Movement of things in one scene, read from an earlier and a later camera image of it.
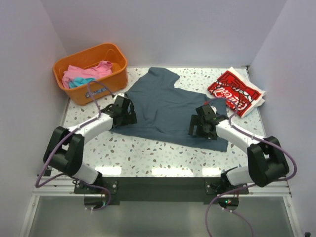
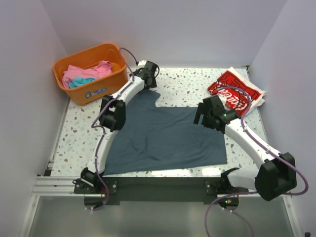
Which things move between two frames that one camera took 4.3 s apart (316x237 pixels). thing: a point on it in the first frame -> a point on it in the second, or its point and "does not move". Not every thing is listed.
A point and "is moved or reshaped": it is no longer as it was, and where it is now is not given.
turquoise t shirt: (77, 81) does not move
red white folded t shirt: (242, 95) does not move
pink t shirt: (103, 68) does not move
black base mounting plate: (160, 189) does not move
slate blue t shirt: (163, 110) is moved or reshaped
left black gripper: (130, 118) -> (153, 85)
